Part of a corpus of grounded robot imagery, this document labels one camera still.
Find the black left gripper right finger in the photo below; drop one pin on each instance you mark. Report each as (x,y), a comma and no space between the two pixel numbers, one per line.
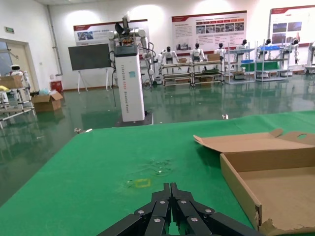
(187,211)

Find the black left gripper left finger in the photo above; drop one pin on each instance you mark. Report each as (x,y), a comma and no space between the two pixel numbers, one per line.
(157,214)

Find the cardboard box with torn rim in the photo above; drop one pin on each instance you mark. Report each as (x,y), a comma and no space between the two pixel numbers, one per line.
(283,191)

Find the open cardboard box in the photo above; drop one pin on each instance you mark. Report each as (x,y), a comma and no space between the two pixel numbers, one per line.
(46,104)

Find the closed cardboard box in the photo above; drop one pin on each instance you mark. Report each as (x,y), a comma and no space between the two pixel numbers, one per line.
(11,82)

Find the yellow square mark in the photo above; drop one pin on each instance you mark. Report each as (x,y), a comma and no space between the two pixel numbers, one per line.
(142,180)

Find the green tablecloth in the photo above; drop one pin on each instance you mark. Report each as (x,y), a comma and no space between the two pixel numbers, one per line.
(98,159)

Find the metal tablecloth clip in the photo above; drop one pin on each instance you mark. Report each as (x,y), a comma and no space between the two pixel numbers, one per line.
(82,130)
(225,116)

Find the white humanoid robot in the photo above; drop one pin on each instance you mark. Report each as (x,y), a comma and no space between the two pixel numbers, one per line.
(242,46)
(295,41)
(197,52)
(267,43)
(220,51)
(169,55)

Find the red cabinet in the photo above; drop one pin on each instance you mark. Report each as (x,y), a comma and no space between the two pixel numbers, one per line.
(56,86)

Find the shelf rack with green panel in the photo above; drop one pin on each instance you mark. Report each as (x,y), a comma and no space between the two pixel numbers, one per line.
(267,66)

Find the pile of plastic bags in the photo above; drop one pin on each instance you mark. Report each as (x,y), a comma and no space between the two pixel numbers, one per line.
(41,92)

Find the white shelf rack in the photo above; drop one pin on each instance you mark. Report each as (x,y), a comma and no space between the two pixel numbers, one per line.
(240,50)

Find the black display on stand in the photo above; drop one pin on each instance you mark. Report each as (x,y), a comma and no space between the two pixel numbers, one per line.
(88,56)

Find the white tube rack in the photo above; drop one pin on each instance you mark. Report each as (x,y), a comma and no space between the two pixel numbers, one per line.
(14,113)

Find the small white service robot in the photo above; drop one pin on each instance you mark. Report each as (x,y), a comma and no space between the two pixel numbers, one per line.
(16,70)

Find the beige door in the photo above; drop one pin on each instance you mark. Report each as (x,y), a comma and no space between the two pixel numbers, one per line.
(19,56)

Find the green exit sign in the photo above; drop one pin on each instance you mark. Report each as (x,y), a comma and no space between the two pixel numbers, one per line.
(9,29)

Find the white pedestal robot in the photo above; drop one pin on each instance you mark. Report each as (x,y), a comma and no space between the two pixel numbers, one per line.
(129,86)

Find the tube frame workbench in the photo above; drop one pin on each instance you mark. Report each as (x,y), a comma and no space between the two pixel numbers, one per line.
(176,65)
(208,62)

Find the wide red bordered wall poster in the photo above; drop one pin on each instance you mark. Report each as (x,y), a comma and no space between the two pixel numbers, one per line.
(187,32)

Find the wall poster with robot photo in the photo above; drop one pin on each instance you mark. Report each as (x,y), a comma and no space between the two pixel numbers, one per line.
(93,32)

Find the white wall pipe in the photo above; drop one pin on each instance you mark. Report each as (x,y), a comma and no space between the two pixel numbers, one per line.
(53,37)

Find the wall poster with photo grid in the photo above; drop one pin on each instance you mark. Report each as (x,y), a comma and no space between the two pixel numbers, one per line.
(283,17)

